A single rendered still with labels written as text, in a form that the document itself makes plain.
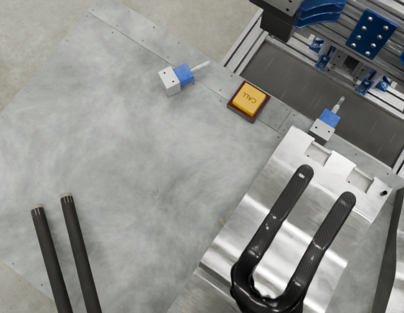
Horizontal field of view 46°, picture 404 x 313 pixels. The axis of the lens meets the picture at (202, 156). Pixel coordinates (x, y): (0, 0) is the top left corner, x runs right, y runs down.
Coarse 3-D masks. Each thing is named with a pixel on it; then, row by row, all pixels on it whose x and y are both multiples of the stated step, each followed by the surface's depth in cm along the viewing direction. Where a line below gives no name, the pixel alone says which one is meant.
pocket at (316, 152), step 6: (312, 144) 109; (318, 144) 109; (306, 150) 109; (312, 150) 109; (318, 150) 109; (324, 150) 108; (312, 156) 109; (318, 156) 109; (324, 156) 109; (318, 162) 109; (324, 162) 109
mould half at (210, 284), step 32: (288, 160) 106; (256, 192) 105; (320, 192) 104; (352, 192) 104; (256, 224) 102; (288, 224) 103; (320, 224) 103; (352, 224) 103; (224, 256) 96; (288, 256) 99; (192, 288) 102; (224, 288) 102; (256, 288) 95; (320, 288) 96
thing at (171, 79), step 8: (184, 64) 118; (200, 64) 119; (208, 64) 119; (160, 72) 116; (168, 72) 116; (176, 72) 117; (184, 72) 117; (192, 72) 118; (160, 80) 118; (168, 80) 115; (176, 80) 115; (184, 80) 117; (192, 80) 119; (168, 88) 115; (176, 88) 117; (168, 96) 120
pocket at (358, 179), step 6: (354, 168) 107; (354, 174) 108; (360, 174) 107; (366, 174) 107; (348, 180) 108; (354, 180) 108; (360, 180) 108; (366, 180) 108; (372, 180) 106; (360, 186) 107; (366, 186) 107; (366, 192) 105
